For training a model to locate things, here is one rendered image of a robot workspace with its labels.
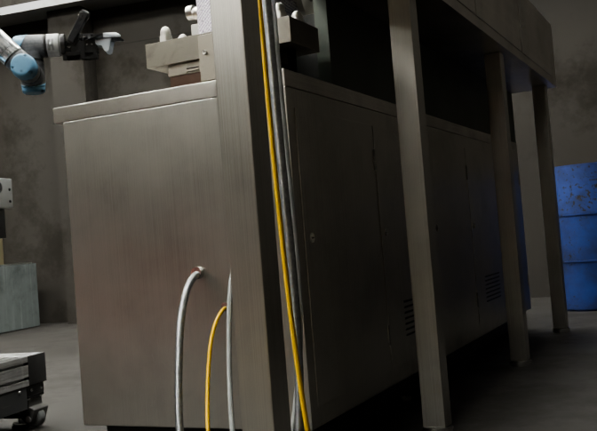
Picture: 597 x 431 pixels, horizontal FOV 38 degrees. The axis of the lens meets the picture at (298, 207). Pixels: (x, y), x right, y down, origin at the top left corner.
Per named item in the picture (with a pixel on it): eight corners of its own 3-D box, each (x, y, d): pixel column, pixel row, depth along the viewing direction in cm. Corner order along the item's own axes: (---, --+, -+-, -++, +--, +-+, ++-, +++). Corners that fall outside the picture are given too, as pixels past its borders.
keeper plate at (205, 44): (205, 83, 208) (202, 37, 208) (242, 76, 203) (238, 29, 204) (199, 81, 205) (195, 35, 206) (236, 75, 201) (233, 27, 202)
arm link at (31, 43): (16, 63, 287) (14, 38, 287) (50, 61, 288) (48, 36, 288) (11, 59, 279) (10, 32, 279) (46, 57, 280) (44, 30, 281)
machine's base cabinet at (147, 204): (406, 332, 443) (393, 165, 447) (534, 329, 416) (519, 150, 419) (83, 465, 216) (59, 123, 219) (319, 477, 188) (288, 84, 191)
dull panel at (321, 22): (508, 143, 420) (504, 94, 421) (515, 142, 418) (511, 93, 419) (319, 85, 218) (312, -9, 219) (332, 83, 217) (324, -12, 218)
